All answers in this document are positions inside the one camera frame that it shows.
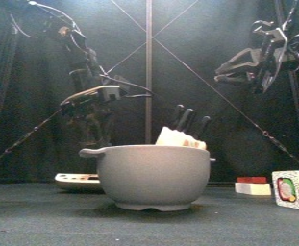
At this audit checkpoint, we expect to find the red topped nigiri sushi toy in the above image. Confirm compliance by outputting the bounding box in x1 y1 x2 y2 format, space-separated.
233 176 272 197

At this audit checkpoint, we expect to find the white sushi roll block toy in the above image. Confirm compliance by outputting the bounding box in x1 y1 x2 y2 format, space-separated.
271 169 299 211

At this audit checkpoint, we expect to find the black cloth backdrop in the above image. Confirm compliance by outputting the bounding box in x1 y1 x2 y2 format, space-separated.
0 0 299 186

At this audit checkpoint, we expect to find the white flat tray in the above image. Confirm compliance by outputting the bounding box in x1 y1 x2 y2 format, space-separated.
53 173 105 194

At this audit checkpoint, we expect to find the beige food packet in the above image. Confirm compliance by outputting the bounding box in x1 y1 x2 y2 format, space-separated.
153 126 208 151

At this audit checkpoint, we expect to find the thin diagonal brace wire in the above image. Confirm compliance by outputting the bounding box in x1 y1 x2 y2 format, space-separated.
110 0 299 171
0 0 200 170

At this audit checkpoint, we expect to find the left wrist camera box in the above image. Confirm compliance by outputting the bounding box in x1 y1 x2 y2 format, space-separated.
60 85 122 108

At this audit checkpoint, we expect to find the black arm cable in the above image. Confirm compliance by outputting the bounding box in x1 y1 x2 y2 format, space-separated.
98 74 154 99

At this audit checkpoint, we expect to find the black utensil handle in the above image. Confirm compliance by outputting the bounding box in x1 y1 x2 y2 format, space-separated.
192 115 213 140
176 108 197 133
169 104 185 131

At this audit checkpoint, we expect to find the grey bowl with handles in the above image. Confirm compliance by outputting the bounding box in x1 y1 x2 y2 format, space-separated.
78 144 216 212

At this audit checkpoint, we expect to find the grey vertical frame pole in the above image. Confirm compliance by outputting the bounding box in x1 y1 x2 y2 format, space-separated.
144 0 153 145

